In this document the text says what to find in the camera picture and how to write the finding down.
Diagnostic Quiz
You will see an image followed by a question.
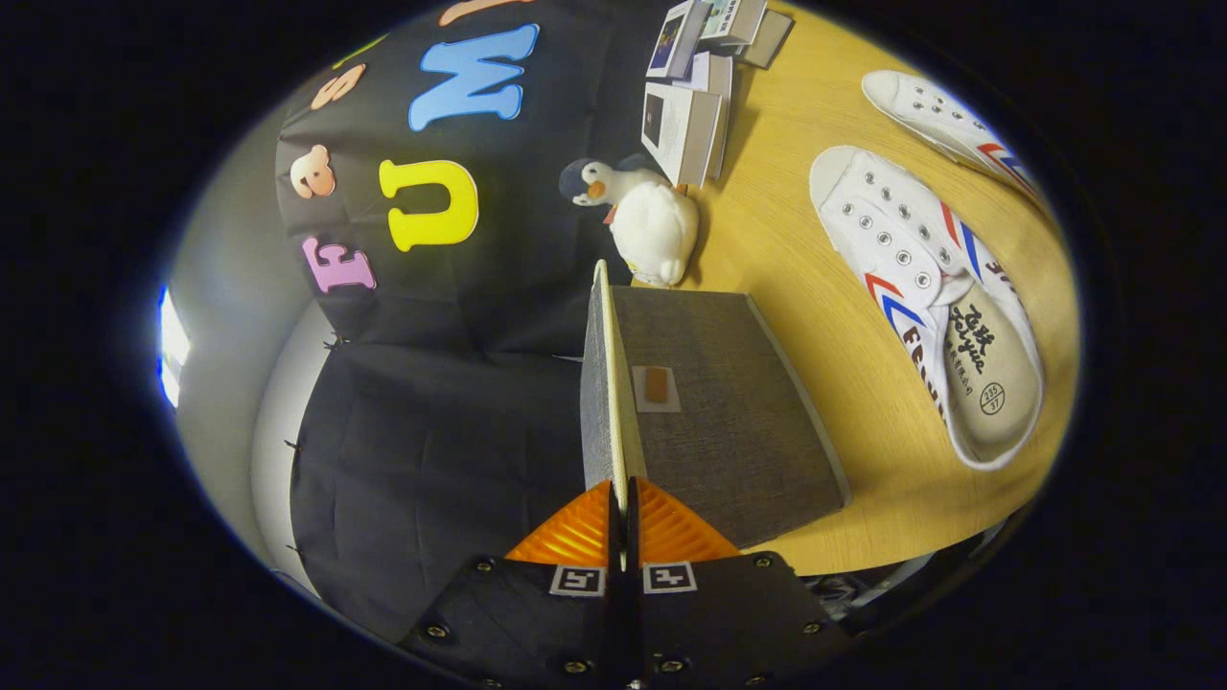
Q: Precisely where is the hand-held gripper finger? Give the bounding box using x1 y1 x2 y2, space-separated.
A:
627 476 856 690
396 478 631 690

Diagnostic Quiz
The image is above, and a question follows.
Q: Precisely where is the grey fabric storage box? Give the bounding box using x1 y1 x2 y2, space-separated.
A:
613 286 852 549

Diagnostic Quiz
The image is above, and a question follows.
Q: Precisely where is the white striped canvas shoe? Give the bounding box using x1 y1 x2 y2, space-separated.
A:
808 146 1046 472
861 69 1051 207

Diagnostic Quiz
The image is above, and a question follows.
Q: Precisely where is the white plush toy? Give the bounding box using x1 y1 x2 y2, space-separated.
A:
609 180 701 288

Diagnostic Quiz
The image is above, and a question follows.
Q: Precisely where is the penguin plush toy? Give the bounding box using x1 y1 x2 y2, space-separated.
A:
559 151 686 227

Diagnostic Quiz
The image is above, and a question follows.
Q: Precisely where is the white book with portrait cover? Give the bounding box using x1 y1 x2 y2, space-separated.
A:
640 81 727 188

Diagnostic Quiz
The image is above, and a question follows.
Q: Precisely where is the large ceiling light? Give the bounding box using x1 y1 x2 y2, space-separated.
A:
158 283 193 408

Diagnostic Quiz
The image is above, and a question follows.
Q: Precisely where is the plain white book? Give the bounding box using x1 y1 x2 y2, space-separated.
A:
676 53 734 178

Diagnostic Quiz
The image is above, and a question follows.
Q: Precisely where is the book with blue picture cover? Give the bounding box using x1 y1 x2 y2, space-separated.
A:
647 0 715 80

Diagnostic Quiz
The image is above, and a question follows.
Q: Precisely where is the grey book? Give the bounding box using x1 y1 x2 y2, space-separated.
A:
738 10 795 70

